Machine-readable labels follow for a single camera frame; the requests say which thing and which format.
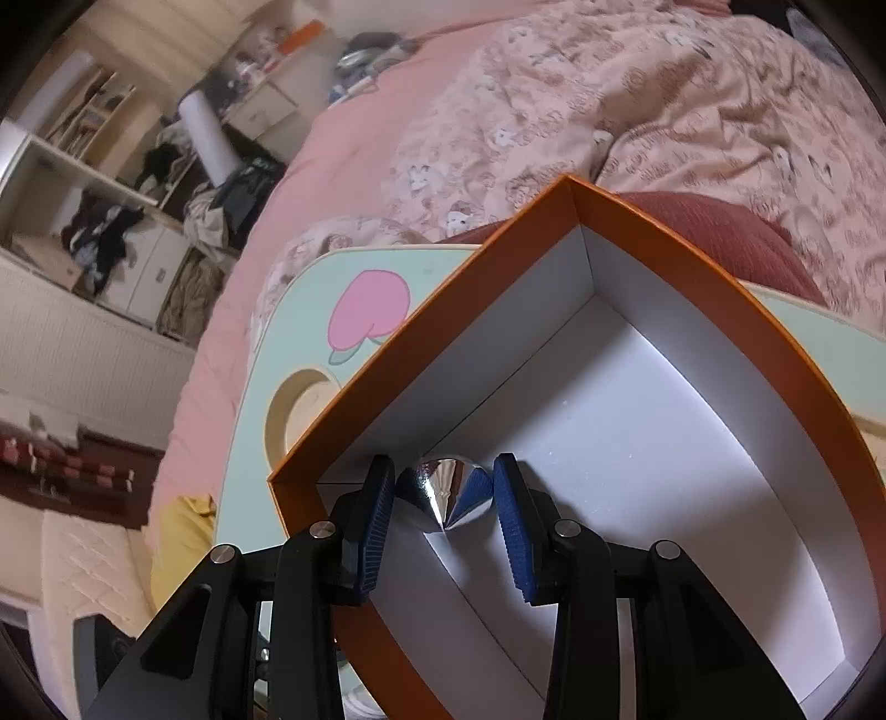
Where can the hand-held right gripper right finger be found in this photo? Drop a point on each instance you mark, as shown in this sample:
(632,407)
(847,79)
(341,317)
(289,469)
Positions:
(516,540)

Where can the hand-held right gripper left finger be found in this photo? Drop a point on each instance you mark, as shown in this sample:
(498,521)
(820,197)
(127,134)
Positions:
(374,533)

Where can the shiny silver metal cone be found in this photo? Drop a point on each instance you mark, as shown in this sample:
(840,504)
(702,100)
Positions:
(429,484)

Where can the orange cardboard box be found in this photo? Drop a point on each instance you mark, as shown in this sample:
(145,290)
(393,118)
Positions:
(623,450)

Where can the yellow cloth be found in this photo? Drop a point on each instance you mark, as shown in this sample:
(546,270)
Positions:
(180,554)

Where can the pink bed sheet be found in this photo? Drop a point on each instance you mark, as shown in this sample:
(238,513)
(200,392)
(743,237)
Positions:
(242,360)

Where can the mint green lap table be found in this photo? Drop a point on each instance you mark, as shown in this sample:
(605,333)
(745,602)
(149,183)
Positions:
(304,304)

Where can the white quilted mat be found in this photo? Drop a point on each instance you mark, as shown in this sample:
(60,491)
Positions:
(90,568)

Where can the brown patterned cloth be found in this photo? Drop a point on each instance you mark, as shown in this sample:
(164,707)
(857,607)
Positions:
(194,298)

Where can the dark grey panel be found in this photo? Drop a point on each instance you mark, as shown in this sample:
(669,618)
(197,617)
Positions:
(104,664)

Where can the dark red patterned rug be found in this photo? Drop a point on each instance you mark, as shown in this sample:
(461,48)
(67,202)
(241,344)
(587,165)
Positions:
(69,478)

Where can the white drawer unit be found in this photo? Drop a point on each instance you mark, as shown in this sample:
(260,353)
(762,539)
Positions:
(149,270)

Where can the black bag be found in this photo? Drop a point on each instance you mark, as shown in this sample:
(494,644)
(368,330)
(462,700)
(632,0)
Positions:
(253,201)

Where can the beige cloth heap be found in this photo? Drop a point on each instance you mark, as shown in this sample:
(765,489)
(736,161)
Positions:
(204,221)

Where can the dark red cushion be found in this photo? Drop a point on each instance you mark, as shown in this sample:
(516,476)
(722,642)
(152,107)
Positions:
(727,235)

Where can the dark clothes pile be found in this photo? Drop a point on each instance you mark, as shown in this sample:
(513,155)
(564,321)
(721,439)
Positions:
(100,239)

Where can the white paper roll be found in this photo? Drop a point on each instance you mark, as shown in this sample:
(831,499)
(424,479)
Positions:
(207,138)

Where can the white nightstand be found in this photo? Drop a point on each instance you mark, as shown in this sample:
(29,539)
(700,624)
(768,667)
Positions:
(259,107)

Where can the pink printed blanket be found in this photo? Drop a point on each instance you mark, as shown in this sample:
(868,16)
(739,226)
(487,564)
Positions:
(657,104)

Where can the grey blue cloth bundle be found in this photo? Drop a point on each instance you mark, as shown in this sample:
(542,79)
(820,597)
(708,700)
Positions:
(370,66)

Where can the group of small bottles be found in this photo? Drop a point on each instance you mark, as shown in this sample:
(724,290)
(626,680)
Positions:
(256,55)

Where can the small orange box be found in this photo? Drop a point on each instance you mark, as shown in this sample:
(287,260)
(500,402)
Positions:
(303,34)

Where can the white bookshelf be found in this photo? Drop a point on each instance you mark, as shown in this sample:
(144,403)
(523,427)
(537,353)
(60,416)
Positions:
(41,149)

